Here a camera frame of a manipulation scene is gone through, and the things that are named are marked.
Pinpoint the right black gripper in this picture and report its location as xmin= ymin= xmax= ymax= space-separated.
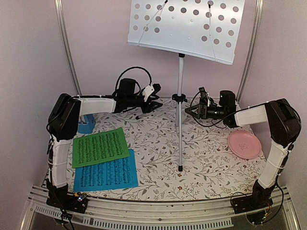
xmin=185 ymin=103 xmax=227 ymax=119

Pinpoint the green sheet music page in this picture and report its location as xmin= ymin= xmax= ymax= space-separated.
xmin=72 ymin=127 xmax=130 ymax=169

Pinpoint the white perforated music stand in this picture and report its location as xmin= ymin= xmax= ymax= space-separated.
xmin=126 ymin=0 xmax=247 ymax=172

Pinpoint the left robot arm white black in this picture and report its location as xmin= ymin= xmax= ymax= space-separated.
xmin=47 ymin=79 xmax=162 ymax=208

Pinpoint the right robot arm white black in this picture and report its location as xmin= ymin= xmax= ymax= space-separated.
xmin=185 ymin=87 xmax=302 ymax=209

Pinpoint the pink plastic plate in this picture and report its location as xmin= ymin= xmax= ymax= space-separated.
xmin=227 ymin=130 xmax=261 ymax=160

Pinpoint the blue metronome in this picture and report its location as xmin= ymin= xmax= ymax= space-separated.
xmin=78 ymin=114 xmax=96 ymax=134

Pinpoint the blue sheet music page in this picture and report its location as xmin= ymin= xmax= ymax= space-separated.
xmin=73 ymin=149 xmax=138 ymax=192

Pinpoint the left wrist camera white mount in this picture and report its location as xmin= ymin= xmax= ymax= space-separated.
xmin=142 ymin=85 xmax=154 ymax=102

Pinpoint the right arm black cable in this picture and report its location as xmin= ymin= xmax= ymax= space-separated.
xmin=189 ymin=93 xmax=240 ymax=129

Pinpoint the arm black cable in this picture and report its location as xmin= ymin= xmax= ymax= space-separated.
xmin=189 ymin=93 xmax=240 ymax=129
xmin=112 ymin=66 xmax=154 ymax=96

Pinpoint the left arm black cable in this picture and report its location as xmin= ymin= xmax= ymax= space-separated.
xmin=112 ymin=66 xmax=154 ymax=96

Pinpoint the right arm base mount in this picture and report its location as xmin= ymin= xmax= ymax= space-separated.
xmin=230 ymin=180 xmax=276 ymax=214

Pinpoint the right aluminium frame post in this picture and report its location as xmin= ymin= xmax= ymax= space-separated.
xmin=236 ymin=0 xmax=264 ymax=103

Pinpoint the aluminium frame post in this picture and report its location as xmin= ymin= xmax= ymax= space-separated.
xmin=54 ymin=0 xmax=82 ymax=95
xmin=236 ymin=0 xmax=264 ymax=103

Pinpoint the front aluminium rail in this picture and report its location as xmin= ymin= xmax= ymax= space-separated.
xmin=21 ymin=186 xmax=301 ymax=230

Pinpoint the left aluminium frame post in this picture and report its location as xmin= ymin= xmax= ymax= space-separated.
xmin=54 ymin=0 xmax=82 ymax=95

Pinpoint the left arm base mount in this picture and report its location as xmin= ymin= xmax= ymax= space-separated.
xmin=46 ymin=179 xmax=88 ymax=214

